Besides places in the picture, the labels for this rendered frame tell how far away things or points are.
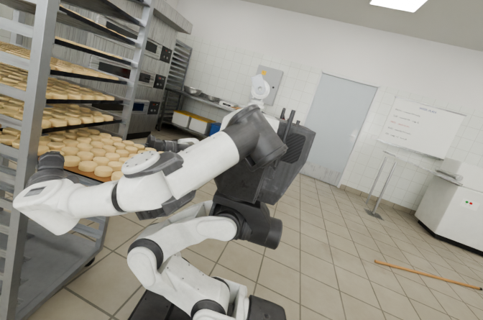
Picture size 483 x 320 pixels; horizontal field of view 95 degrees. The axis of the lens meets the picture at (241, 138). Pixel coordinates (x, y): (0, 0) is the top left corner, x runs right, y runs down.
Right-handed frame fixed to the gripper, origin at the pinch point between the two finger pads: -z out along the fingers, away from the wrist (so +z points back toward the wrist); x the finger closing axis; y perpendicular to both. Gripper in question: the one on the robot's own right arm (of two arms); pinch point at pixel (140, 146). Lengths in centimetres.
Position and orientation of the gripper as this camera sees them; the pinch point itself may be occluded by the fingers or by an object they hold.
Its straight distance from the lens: 118.4
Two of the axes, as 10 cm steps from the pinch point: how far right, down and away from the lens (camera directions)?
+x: 3.0, -9.4, -1.8
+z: 7.4, 1.0, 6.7
